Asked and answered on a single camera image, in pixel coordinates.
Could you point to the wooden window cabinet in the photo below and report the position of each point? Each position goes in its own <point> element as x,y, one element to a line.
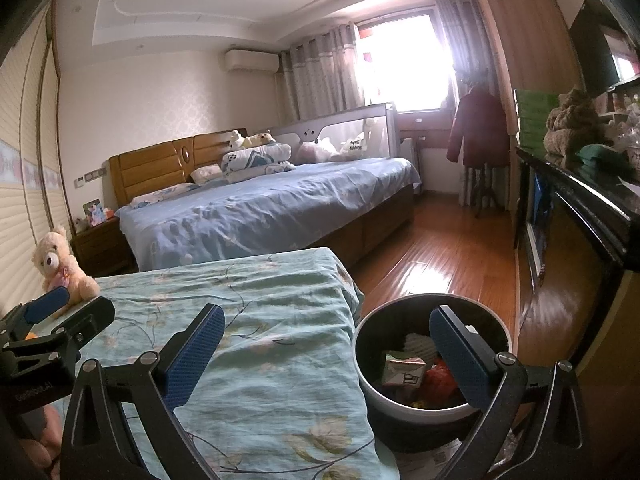
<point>430,130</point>

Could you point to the brown plush toy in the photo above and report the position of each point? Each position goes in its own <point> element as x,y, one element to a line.
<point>570,122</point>

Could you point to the tall wooden wardrobe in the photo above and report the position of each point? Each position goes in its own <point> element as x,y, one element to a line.
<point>530,50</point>

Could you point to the newspaper sheet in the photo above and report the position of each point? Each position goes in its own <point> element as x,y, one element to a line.
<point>425,460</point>

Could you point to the bed with blue sheet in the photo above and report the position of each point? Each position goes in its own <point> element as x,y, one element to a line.
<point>260,210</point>

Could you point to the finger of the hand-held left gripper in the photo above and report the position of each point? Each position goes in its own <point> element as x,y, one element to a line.
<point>45,305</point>
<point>87,317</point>

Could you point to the wall switch panel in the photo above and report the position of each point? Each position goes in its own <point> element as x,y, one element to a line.
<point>90,177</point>

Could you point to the cream teddy bear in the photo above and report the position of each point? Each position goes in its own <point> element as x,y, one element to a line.
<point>57,265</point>

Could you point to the pink plush toy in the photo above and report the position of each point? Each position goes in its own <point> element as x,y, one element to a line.
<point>315,152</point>

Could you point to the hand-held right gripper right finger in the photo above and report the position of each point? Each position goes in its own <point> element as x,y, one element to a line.
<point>457,360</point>

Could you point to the wooden headboard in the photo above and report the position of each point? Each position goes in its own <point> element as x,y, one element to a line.
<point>160,165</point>

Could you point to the clear plastic bag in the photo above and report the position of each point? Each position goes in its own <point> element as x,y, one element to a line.
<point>625,140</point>

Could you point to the stack of pillows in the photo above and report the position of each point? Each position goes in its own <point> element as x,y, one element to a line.
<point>257,162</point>

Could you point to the grey bed guard rail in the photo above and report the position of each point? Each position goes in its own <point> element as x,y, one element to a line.
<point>370,127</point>

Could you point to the white round trash bin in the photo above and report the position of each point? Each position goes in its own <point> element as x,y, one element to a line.
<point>430,412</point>

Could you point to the wooden nightstand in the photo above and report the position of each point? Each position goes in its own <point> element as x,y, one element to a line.
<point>102,250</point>

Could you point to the white slatted sliding door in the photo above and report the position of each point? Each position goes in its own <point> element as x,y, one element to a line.
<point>25,135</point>

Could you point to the green floral carton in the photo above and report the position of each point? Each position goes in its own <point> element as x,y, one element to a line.
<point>402,370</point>

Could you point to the blue printed pillow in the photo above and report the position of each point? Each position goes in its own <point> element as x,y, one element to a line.
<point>160,195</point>

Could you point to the pink orange plastic bag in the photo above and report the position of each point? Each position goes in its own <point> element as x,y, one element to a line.
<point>440,377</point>

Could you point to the white tissue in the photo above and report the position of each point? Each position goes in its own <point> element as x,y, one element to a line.
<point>417,345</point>

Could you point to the white air conditioner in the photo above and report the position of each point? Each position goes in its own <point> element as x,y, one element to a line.
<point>251,60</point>

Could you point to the grey patterned curtain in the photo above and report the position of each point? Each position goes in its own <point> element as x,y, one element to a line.
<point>320,75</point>
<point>462,35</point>

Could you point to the person's left hand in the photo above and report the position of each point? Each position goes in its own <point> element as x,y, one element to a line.
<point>50,435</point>

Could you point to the black glass cabinet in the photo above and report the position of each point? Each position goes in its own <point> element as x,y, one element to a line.
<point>590,260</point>

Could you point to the bright window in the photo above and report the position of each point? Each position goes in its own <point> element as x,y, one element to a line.
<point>405,60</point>

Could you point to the white plush toy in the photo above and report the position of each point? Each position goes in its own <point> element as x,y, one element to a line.
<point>252,140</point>

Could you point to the stack of green boxes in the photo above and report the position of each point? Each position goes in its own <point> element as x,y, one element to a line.
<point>535,120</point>

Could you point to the small white pillow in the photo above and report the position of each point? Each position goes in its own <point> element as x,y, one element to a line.
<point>206,174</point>

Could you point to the dark red coat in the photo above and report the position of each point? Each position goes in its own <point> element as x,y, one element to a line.
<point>477,130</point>

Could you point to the black television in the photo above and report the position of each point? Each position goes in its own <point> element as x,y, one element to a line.
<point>600,45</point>

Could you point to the small picture frame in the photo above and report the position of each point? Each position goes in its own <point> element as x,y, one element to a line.
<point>94,212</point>

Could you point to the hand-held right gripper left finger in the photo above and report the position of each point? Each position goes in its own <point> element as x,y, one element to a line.
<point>195,355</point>

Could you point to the white printed cushion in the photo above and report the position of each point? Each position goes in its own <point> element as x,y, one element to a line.
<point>352,146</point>

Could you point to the dark green cloth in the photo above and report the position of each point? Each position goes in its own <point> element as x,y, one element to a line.
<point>597,155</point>

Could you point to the green floral tablecloth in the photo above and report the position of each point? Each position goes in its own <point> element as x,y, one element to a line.
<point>280,340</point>

